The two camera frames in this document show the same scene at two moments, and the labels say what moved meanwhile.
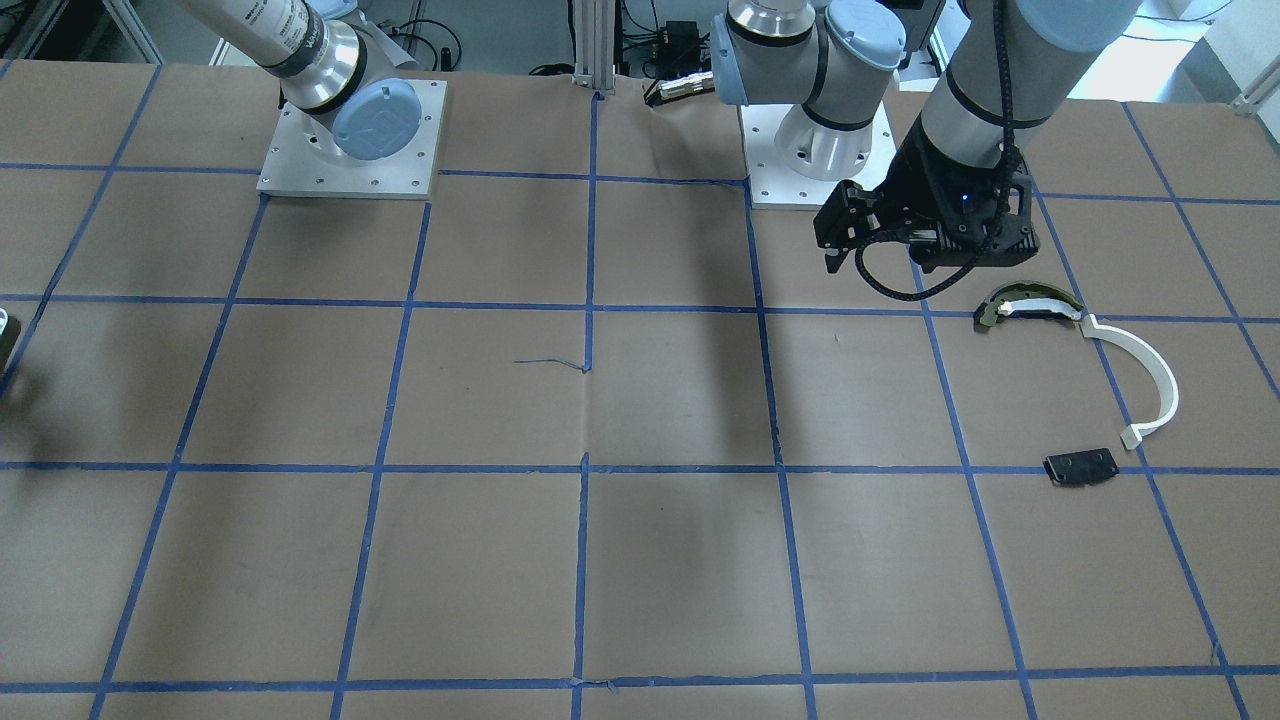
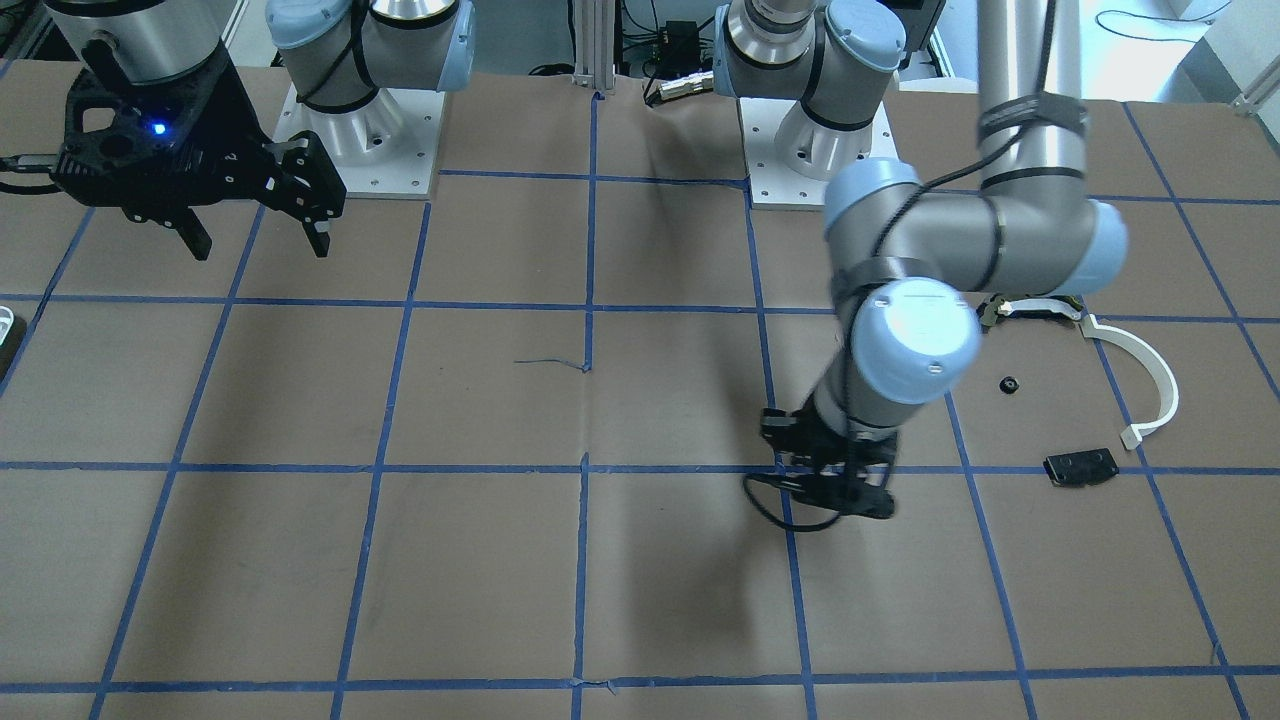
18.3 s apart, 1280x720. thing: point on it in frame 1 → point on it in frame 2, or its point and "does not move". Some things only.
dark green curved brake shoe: x=1023 y=295 does not move
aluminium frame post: x=594 y=31 does not move
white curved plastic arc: x=1133 y=436 does not move
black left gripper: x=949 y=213 → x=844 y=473
